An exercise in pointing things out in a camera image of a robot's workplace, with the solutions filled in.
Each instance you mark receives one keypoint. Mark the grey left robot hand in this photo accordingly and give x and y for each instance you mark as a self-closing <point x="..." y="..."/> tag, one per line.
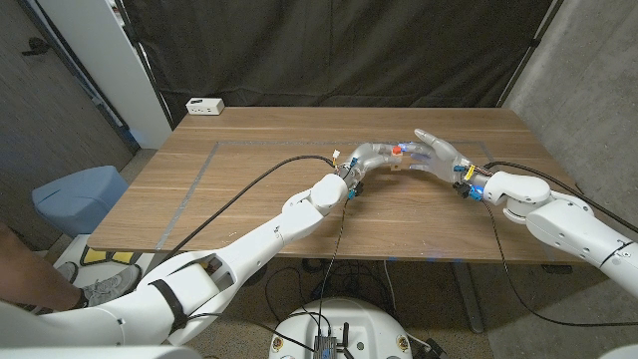
<point x="366" y="158"/>

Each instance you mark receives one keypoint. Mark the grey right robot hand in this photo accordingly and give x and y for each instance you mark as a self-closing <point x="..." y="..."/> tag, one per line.
<point x="446" y="156"/>

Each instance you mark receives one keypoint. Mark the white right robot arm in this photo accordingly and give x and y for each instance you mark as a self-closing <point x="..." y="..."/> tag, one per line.
<point x="565" y="229"/>

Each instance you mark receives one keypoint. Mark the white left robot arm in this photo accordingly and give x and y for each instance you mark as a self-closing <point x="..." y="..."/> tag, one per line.
<point x="259" y="249"/>

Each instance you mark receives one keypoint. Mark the black backdrop curtain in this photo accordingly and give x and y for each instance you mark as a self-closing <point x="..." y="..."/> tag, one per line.
<point x="329" y="50"/>

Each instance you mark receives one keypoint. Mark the grey table leg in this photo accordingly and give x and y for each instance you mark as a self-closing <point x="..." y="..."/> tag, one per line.
<point x="468" y="299"/>

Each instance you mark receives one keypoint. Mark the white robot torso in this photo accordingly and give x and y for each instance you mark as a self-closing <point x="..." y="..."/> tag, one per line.
<point x="344" y="324"/>

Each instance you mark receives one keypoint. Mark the white power strip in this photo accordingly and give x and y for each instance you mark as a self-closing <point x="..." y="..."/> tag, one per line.
<point x="204" y="106"/>

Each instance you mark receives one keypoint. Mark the grey electronics box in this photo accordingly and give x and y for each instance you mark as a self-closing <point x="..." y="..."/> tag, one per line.
<point x="325" y="347"/>

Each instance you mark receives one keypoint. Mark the black floor device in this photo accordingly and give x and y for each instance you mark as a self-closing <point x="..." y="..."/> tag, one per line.
<point x="434" y="350"/>

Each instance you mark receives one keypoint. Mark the white cabinet panel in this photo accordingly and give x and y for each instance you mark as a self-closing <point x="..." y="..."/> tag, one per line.
<point x="114" y="65"/>

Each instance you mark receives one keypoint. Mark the grey black sneaker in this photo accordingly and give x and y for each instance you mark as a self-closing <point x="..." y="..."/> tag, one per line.
<point x="65" y="272"/>
<point x="112" y="286"/>

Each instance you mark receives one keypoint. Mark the yellow black floor object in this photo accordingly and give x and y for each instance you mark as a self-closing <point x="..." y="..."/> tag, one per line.
<point x="95" y="255"/>

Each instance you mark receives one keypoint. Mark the blue padded stool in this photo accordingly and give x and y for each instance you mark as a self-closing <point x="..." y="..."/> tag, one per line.
<point x="80" y="197"/>

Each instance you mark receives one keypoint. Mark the person's bare leg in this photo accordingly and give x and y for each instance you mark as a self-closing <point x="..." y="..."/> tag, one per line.
<point x="30" y="279"/>

